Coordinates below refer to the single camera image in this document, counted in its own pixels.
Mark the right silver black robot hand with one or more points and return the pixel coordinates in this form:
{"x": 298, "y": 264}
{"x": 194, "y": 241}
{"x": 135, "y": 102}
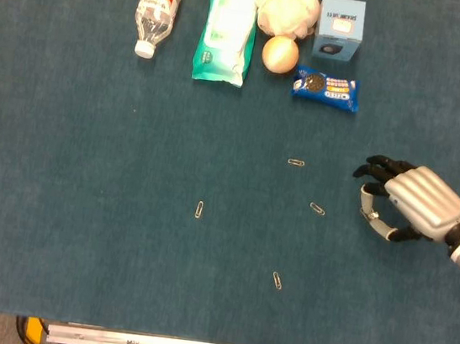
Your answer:
{"x": 425, "y": 200}

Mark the paperclip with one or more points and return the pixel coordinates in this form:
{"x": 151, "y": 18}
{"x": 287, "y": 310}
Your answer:
{"x": 317, "y": 209}
{"x": 277, "y": 280}
{"x": 295, "y": 162}
{"x": 199, "y": 209}

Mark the blue Oreo cookie pack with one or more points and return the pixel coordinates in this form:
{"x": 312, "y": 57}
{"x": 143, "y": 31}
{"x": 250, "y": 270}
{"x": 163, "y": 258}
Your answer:
{"x": 326, "y": 88}

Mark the paperclip bottom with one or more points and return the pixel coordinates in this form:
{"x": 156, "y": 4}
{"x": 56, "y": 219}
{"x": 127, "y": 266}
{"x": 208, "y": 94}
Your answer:
{"x": 277, "y": 280}

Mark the light blue speaker box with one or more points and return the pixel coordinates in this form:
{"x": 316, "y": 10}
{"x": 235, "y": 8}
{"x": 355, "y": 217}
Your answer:
{"x": 340, "y": 25}

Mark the round beige ball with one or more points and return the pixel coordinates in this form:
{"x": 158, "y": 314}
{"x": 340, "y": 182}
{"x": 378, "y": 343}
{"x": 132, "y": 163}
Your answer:
{"x": 280, "y": 55}

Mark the white mesh bath sponge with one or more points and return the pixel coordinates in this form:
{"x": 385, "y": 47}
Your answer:
{"x": 287, "y": 10}

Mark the green wet wipes pack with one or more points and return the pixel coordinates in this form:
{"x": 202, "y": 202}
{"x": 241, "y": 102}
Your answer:
{"x": 227, "y": 31}

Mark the clear plastic water bottle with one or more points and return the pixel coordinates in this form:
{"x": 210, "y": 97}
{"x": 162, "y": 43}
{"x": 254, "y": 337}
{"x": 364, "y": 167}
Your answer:
{"x": 158, "y": 5}

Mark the yellow plastic part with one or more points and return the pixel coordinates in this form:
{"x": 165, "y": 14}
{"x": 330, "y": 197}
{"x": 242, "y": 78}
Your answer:
{"x": 34, "y": 330}

